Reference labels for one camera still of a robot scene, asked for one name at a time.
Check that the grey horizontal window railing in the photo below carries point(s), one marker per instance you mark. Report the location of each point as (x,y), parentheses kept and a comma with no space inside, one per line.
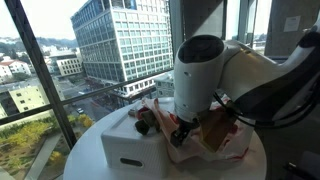
(100,88)

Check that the white plastic basket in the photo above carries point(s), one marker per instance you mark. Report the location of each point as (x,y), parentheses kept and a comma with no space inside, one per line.
(133,150)

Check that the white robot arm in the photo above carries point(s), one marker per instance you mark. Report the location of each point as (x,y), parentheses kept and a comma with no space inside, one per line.
(200,76)

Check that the dark slanted window frame post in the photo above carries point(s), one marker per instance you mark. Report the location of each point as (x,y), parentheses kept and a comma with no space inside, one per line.
(40,70)

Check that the white paper notice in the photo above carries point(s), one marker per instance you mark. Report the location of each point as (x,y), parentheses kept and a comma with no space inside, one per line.
(292,23)

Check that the white red plastic shopping bag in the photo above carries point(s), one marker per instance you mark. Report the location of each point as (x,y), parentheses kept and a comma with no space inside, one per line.
(233,146)

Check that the grey vertical window mullion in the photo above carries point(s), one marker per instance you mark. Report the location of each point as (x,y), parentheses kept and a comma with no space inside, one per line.
(176,26)

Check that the dark green plush toy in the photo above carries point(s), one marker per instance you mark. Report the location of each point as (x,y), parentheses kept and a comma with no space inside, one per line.
(146,121)

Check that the wrist camera with tan mount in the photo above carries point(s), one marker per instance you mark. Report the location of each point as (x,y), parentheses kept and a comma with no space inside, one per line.
(215,130)

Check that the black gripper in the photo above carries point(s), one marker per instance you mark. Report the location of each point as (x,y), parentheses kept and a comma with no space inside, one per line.
(190,125)

